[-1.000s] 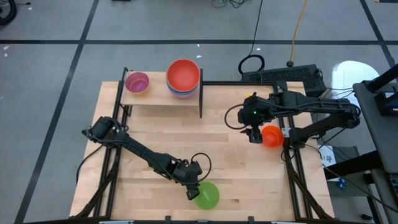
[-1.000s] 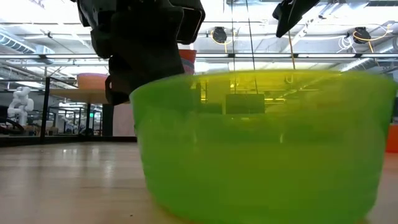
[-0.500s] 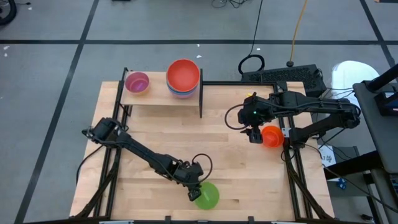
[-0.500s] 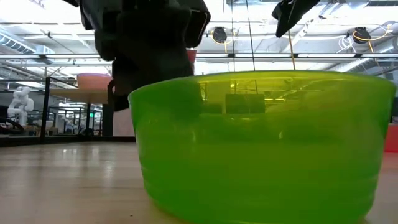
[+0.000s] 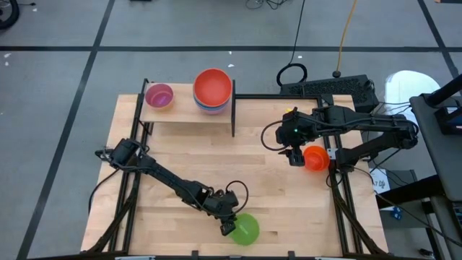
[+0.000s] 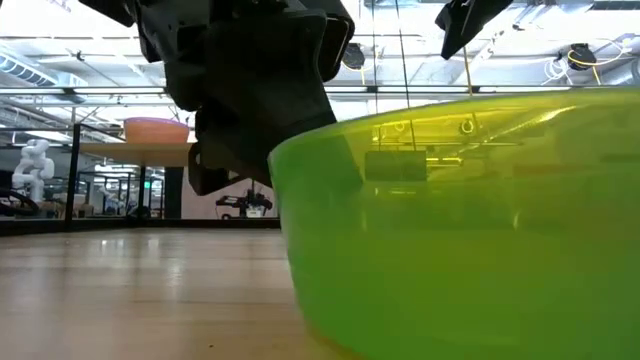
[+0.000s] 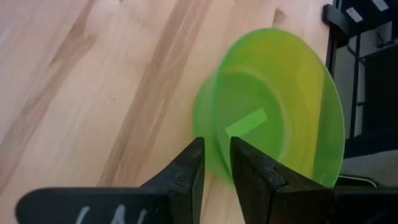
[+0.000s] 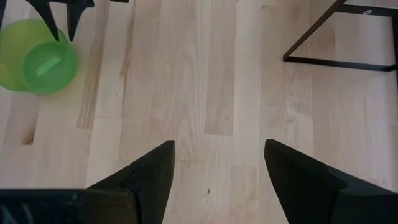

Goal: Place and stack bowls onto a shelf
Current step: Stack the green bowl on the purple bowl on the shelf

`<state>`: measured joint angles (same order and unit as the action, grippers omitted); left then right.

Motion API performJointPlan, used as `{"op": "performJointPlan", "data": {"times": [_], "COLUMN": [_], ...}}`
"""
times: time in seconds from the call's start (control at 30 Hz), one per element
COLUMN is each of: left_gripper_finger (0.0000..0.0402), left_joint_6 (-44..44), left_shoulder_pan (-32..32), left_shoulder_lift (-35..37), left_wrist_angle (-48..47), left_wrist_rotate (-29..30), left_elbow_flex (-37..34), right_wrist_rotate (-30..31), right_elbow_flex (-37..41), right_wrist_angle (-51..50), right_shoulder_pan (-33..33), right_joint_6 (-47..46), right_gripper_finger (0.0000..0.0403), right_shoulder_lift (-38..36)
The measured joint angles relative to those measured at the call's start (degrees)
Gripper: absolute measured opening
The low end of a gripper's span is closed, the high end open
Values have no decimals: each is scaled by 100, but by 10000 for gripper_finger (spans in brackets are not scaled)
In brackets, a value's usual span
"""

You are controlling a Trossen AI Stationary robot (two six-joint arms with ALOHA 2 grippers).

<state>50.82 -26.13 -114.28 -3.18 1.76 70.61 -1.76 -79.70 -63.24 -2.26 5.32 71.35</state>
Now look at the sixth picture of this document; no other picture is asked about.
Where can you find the pink bowl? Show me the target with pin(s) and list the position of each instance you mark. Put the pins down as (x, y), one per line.
(156, 132)

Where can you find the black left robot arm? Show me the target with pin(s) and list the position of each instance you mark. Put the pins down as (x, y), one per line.
(110, 7)

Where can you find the black table edge frame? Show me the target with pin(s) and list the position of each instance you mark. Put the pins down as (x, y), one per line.
(100, 227)

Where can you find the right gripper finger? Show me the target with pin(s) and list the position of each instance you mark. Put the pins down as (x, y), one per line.
(465, 20)

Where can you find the translucent green bowl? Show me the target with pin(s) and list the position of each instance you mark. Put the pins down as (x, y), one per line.
(450, 250)

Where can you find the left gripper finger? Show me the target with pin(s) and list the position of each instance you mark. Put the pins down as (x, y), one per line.
(200, 175)
(260, 75)

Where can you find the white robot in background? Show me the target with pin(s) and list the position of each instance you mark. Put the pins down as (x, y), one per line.
(32, 170)

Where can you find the wooden shelf with black frame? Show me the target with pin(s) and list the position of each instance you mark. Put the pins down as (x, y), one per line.
(125, 155)

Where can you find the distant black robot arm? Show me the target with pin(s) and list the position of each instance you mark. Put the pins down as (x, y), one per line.
(247, 202)

